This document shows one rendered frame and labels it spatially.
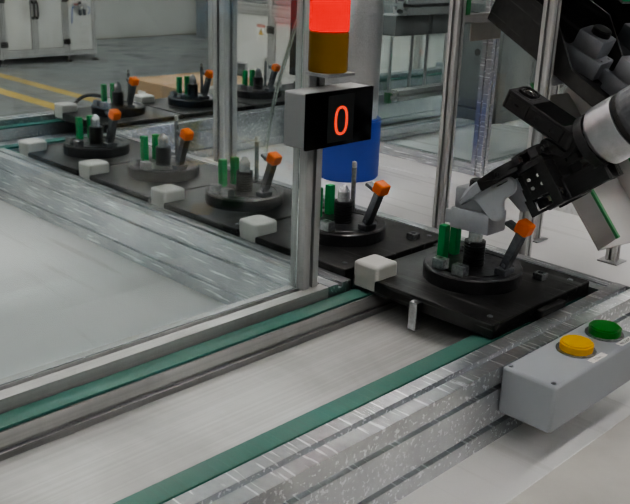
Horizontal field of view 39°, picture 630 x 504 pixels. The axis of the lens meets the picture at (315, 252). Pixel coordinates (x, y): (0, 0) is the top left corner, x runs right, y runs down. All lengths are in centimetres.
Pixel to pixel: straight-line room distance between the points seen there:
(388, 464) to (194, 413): 23
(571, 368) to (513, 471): 14
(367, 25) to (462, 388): 128
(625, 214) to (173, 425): 82
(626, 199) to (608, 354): 44
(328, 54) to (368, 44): 102
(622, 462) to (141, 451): 55
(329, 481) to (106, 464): 23
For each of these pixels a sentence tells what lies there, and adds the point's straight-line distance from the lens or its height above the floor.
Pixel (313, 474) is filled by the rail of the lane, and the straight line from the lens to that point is 84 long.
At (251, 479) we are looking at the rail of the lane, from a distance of 82.
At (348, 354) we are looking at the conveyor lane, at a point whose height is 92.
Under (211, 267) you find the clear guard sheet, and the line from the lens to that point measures 111.
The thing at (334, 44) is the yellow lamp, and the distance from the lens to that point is 111.
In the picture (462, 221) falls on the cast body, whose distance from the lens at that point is 124.
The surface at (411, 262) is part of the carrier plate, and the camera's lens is 132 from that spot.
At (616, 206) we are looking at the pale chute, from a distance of 148.
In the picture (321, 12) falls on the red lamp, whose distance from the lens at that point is 111.
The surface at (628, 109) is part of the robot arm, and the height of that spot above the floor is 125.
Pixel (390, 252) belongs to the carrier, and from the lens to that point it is 135.
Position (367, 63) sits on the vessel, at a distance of 213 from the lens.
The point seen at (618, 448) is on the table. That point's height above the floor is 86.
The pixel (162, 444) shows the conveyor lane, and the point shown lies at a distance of 95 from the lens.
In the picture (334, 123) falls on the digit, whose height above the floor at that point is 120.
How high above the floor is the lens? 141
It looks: 19 degrees down
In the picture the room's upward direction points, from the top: 2 degrees clockwise
